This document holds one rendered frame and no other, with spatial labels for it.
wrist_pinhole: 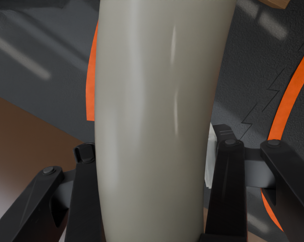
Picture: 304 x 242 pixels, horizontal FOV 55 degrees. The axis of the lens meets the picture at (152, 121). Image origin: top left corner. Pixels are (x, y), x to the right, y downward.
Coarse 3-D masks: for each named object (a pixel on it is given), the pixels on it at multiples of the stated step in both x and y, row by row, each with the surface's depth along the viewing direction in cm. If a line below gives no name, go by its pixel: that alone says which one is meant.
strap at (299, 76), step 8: (96, 32) 101; (96, 40) 102; (88, 72) 106; (296, 72) 98; (88, 80) 108; (296, 80) 100; (88, 88) 109; (288, 88) 101; (296, 88) 101; (88, 96) 110; (288, 96) 102; (296, 96) 102; (88, 104) 111; (280, 104) 103; (288, 104) 103; (88, 112) 113; (280, 112) 104; (288, 112) 104; (88, 120) 114; (280, 120) 106; (272, 128) 107; (280, 128) 107; (272, 136) 108; (280, 136) 108; (264, 200) 120; (272, 216) 122
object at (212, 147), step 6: (210, 126) 15; (210, 132) 15; (210, 138) 14; (216, 138) 14; (210, 144) 14; (216, 144) 14; (210, 150) 14; (216, 150) 15; (210, 156) 15; (210, 162) 15; (210, 168) 15; (210, 174) 15; (210, 180) 15; (210, 186) 15
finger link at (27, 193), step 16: (48, 176) 14; (32, 192) 13; (48, 192) 13; (16, 208) 12; (32, 208) 11; (48, 208) 12; (0, 224) 11; (16, 224) 11; (32, 224) 11; (48, 224) 12; (64, 224) 14; (0, 240) 10; (16, 240) 10; (32, 240) 11; (48, 240) 12
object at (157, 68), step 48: (144, 0) 5; (192, 0) 5; (96, 48) 7; (144, 48) 6; (192, 48) 6; (96, 96) 7; (144, 96) 6; (192, 96) 6; (96, 144) 7; (144, 144) 6; (192, 144) 7; (144, 192) 7; (192, 192) 7; (144, 240) 7; (192, 240) 8
